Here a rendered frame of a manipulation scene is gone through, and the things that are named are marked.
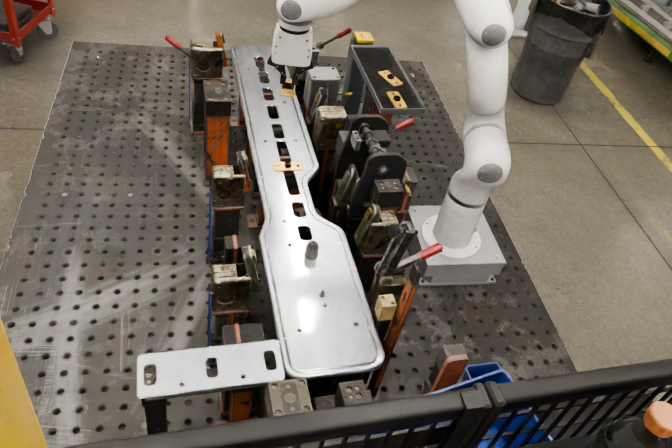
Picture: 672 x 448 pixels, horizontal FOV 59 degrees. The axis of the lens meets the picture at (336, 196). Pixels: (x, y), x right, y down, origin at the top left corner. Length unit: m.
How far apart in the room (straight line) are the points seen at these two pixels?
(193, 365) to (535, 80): 3.53
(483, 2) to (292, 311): 0.80
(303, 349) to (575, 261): 2.22
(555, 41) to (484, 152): 2.71
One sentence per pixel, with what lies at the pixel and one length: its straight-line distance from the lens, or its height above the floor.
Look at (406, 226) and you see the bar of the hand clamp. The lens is 1.31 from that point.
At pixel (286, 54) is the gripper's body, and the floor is 1.35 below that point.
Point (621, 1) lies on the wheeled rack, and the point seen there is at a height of 0.28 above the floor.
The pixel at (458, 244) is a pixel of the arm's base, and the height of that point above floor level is 0.83.
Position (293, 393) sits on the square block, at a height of 1.06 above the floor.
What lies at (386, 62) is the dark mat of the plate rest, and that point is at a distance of 1.99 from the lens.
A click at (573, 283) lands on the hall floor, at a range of 3.21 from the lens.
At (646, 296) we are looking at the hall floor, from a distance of 3.39.
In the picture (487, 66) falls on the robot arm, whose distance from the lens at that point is 1.53.
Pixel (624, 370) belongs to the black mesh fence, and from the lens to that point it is 0.79.
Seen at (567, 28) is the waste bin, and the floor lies 0.59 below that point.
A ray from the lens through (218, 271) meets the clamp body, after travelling 1.38.
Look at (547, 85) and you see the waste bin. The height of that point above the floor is 0.16.
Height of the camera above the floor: 2.10
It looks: 41 degrees down
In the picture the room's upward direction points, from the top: 12 degrees clockwise
